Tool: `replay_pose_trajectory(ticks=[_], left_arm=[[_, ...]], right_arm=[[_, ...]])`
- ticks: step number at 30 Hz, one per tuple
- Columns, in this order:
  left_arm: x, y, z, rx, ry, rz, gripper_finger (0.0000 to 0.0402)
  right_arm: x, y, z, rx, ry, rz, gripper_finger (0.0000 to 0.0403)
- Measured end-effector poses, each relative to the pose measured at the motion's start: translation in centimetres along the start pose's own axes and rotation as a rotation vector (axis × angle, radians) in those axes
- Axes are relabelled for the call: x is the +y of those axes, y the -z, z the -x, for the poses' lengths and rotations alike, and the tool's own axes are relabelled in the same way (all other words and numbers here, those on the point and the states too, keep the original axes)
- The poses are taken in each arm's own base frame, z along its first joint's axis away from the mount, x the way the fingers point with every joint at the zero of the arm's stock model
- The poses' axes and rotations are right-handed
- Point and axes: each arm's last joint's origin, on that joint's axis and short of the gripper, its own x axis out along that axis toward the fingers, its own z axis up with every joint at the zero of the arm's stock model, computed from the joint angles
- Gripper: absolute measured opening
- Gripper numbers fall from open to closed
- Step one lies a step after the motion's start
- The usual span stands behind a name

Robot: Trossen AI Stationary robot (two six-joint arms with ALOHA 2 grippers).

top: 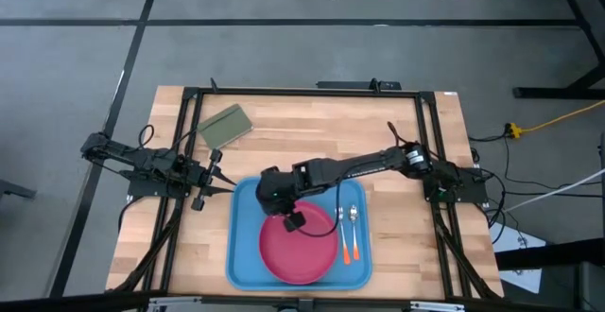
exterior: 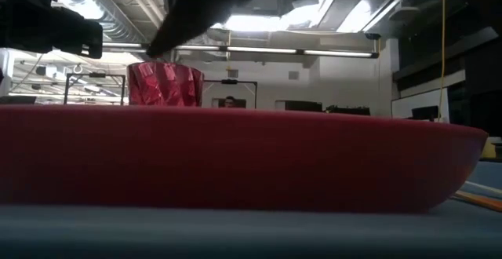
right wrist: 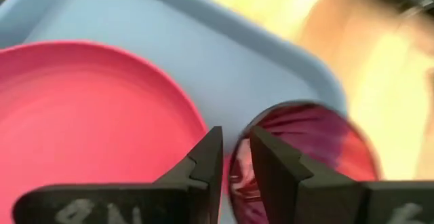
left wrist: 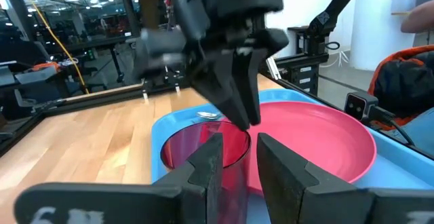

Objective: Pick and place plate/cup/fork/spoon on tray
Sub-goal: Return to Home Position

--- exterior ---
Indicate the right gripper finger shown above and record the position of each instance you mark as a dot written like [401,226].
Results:
[204,0]

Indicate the red cup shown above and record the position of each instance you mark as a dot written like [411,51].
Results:
[164,84]

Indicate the red plate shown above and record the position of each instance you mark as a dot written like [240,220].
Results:
[235,157]

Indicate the long ceiling light fixture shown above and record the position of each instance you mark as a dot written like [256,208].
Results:
[259,50]

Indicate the person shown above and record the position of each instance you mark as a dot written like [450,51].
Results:
[230,102]

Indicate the black equipment box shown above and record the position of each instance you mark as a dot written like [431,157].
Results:
[349,110]
[304,106]

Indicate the black monitor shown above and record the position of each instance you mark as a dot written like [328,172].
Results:
[425,112]

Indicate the yellow object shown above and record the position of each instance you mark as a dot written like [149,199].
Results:
[489,149]

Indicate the silver ventilation duct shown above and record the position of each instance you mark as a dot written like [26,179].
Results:
[117,23]

